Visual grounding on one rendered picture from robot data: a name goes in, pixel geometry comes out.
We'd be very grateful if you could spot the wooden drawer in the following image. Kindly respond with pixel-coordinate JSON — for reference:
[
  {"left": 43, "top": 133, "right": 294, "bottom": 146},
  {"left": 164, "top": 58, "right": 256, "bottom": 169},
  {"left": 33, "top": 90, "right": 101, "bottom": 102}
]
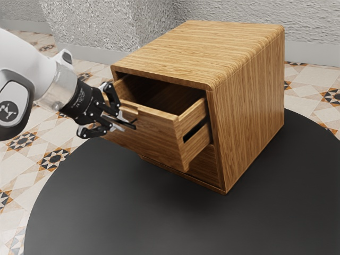
[{"left": 102, "top": 73, "right": 214, "bottom": 173}]

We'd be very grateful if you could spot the wooden cabinet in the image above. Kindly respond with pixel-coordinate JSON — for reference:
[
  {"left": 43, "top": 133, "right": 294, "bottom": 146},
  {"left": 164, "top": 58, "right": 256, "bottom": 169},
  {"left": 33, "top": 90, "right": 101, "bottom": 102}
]
[{"left": 110, "top": 20, "right": 286, "bottom": 194}]

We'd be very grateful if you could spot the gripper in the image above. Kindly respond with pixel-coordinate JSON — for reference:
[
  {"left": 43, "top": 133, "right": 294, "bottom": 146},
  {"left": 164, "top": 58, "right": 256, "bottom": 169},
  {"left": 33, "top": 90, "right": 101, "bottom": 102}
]
[{"left": 59, "top": 79, "right": 139, "bottom": 139}]

